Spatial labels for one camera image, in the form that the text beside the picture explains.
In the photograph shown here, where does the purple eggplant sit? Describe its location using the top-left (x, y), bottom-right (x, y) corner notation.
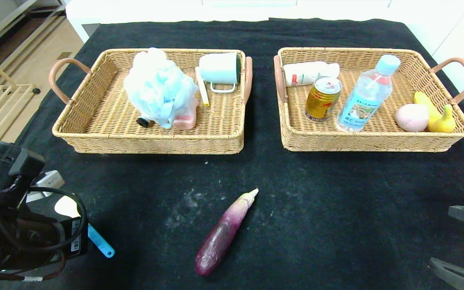
top-left (194, 188), bottom-right (259, 277)

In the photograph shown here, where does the light blue bath pouf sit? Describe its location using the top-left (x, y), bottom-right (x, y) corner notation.
top-left (123, 48), bottom-right (198, 128)

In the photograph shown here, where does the gold drink can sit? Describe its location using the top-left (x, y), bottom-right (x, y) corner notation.
top-left (304, 76), bottom-right (342, 122)

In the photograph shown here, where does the clear water bottle blue cap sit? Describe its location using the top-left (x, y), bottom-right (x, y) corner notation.
top-left (336, 54), bottom-right (401, 133)

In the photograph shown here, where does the yellow spoon with blue handle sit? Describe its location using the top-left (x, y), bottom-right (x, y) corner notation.
top-left (54, 195), bottom-right (115, 259)

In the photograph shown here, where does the yellow banana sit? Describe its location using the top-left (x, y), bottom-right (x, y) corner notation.
top-left (414, 92), bottom-right (457, 133)

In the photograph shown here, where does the wicker basket with toiletries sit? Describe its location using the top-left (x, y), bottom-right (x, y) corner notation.
top-left (49, 48), bottom-right (253, 155)

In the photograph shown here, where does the wicker basket with food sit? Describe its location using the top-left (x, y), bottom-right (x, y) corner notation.
top-left (273, 47), bottom-right (464, 153)

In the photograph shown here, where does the pink lotion bottle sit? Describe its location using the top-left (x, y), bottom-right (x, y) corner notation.
top-left (172, 97), bottom-right (199, 130)

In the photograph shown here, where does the white stick with yellow tip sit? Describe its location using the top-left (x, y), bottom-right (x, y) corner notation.
top-left (195, 67), bottom-right (210, 107)

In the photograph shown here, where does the mint green mug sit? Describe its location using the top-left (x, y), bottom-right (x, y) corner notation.
top-left (199, 53), bottom-right (242, 94)

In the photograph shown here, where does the white bottle with red label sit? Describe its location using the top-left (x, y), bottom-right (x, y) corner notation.
top-left (283, 61), bottom-right (340, 87)

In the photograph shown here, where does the black table cloth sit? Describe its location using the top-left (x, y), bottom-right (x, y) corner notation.
top-left (0, 19), bottom-right (464, 290)

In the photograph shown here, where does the pale pink egg-shaped fruit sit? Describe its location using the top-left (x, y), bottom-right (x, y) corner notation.
top-left (395, 104), bottom-right (430, 132)

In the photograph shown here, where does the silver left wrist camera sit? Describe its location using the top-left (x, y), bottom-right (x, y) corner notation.
top-left (26, 170), bottom-right (66, 203)

